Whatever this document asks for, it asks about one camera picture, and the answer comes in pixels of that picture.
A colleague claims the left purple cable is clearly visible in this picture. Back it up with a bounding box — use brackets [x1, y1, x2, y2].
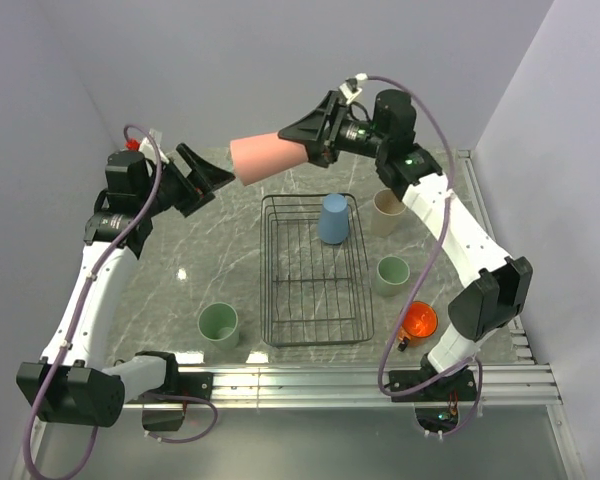
[21, 124, 219, 480]

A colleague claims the beige plastic cup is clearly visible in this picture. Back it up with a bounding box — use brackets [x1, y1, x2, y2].
[370, 189, 406, 237]

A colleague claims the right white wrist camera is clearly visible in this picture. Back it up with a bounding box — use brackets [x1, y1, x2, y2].
[338, 73, 369, 106]

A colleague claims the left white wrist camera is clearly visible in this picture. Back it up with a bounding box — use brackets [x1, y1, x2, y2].
[125, 128, 170, 164]

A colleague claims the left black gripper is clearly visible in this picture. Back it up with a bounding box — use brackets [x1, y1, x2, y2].
[139, 143, 234, 217]

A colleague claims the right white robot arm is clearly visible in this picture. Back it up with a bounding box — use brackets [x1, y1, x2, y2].
[278, 86, 533, 400]

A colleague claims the blue plastic cup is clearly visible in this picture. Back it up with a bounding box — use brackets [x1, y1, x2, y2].
[317, 193, 349, 245]

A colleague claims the orange transparent mug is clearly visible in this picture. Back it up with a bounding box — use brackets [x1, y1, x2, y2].
[396, 301, 438, 352]

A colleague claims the green cup left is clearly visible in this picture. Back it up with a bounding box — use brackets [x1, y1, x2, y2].
[197, 302, 239, 350]

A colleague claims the pink plastic cup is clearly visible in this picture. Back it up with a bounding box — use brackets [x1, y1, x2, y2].
[229, 132, 308, 186]

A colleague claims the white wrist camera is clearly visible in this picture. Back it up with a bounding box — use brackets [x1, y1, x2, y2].
[338, 73, 369, 106]
[125, 128, 170, 164]

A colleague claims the green cup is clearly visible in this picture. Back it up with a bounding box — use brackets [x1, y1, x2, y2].
[197, 302, 239, 350]
[374, 255, 410, 297]

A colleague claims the aluminium rail frame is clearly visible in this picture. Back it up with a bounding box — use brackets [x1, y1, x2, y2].
[32, 154, 583, 479]

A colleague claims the black wire dish rack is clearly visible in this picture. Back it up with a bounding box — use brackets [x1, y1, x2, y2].
[260, 193, 374, 348]

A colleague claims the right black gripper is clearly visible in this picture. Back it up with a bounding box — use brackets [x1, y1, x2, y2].
[279, 91, 389, 169]

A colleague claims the green cup right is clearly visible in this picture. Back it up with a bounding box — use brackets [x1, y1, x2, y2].
[374, 255, 410, 297]

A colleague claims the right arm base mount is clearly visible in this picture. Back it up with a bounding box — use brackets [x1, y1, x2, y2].
[385, 367, 484, 439]

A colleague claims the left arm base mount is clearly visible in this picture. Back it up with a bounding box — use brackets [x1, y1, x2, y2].
[125, 371, 214, 434]

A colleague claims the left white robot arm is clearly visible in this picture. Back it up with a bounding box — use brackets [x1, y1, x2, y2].
[16, 143, 235, 427]

